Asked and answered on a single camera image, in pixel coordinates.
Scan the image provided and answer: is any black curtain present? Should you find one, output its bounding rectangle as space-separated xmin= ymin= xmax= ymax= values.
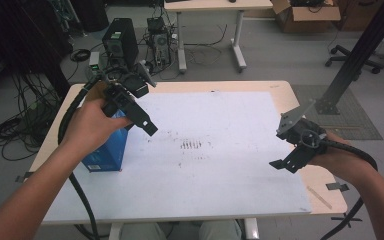
xmin=0 ymin=0 xmax=74 ymax=99

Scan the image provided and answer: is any black computer tower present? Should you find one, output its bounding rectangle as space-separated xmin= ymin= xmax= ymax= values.
xmin=102 ymin=18 xmax=139 ymax=73

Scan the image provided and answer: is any brown cardboard box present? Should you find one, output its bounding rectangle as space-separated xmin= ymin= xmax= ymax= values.
xmin=332 ymin=0 xmax=384 ymax=33

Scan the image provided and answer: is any thin wooden stick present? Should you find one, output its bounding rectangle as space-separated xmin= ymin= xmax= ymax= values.
xmin=306 ymin=185 xmax=333 ymax=210

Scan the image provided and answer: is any open grey computer case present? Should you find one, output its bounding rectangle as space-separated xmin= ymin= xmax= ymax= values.
xmin=146 ymin=16 xmax=173 ymax=67

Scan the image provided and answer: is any white desk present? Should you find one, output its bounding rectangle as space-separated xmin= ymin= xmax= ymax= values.
xmin=163 ymin=0 xmax=274 ymax=74

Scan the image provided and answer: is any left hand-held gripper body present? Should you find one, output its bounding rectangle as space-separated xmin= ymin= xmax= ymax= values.
xmin=86 ymin=61 xmax=158 ymax=118

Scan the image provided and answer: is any dark bulky object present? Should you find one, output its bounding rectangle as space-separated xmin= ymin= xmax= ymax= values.
xmin=69 ymin=0 xmax=110 ymax=33

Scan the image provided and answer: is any white table leg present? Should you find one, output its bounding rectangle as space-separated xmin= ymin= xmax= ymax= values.
xmin=108 ymin=222 xmax=124 ymax=240
xmin=244 ymin=218 xmax=260 ymax=240

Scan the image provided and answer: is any person's left hand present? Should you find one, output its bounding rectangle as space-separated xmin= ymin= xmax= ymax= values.
xmin=58 ymin=98 xmax=134 ymax=158

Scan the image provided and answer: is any thin grey cable loop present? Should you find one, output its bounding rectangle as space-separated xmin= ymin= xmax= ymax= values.
xmin=300 ymin=129 xmax=328 ymax=150

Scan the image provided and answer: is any small white power unit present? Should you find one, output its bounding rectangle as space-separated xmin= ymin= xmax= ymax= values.
xmin=88 ymin=51 xmax=101 ymax=73

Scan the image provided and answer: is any black tape strip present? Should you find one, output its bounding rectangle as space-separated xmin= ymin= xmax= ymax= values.
xmin=14 ymin=171 xmax=34 ymax=184
xmin=325 ymin=182 xmax=350 ymax=193
xmin=330 ymin=215 xmax=363 ymax=224

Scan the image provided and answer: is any person's right hand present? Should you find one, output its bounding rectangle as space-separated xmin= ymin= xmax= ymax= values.
xmin=307 ymin=130 xmax=366 ymax=179

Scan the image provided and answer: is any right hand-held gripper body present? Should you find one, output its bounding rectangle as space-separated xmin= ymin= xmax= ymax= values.
xmin=275 ymin=99 xmax=328 ymax=158

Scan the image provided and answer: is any black metal post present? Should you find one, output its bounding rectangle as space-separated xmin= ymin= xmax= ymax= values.
xmin=313 ymin=0 xmax=384 ymax=116

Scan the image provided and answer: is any person's right leg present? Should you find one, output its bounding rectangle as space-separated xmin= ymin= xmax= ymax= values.
xmin=198 ymin=219 xmax=243 ymax=240

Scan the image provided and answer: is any black office chair base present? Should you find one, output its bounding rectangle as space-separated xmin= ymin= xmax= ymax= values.
xmin=324 ymin=44 xmax=384 ymax=75

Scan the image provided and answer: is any white table mat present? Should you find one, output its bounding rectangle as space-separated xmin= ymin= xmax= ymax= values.
xmin=42 ymin=91 xmax=313 ymax=224

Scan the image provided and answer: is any tangle of black floor cables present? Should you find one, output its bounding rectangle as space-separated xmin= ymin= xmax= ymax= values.
xmin=0 ymin=71 xmax=66 ymax=162

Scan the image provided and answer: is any blue cardboard box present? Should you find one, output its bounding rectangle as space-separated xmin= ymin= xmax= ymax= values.
xmin=80 ymin=79 xmax=130 ymax=173

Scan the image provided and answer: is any thick black left gripper cable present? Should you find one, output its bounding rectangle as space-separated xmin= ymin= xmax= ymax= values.
xmin=57 ymin=74 xmax=100 ymax=240

